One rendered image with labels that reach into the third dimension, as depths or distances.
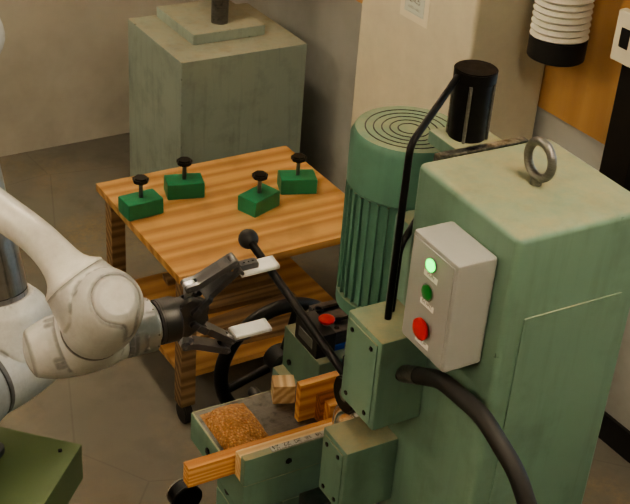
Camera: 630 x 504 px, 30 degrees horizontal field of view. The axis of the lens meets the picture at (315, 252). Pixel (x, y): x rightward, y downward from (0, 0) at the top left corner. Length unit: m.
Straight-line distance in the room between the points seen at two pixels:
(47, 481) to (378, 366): 0.87
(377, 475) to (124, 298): 0.46
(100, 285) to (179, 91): 2.39
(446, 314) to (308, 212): 2.02
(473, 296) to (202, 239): 1.90
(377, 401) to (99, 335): 0.40
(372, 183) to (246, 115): 2.45
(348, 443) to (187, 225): 1.70
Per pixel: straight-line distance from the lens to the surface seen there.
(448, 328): 1.49
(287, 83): 4.22
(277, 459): 1.96
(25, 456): 2.36
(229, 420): 2.05
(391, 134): 1.77
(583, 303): 1.57
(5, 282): 2.23
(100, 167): 4.85
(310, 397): 2.07
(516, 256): 1.45
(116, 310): 1.70
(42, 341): 1.86
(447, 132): 1.68
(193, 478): 1.95
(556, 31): 3.17
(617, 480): 3.53
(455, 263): 1.45
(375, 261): 1.82
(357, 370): 1.68
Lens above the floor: 2.22
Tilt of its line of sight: 31 degrees down
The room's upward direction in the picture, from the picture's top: 5 degrees clockwise
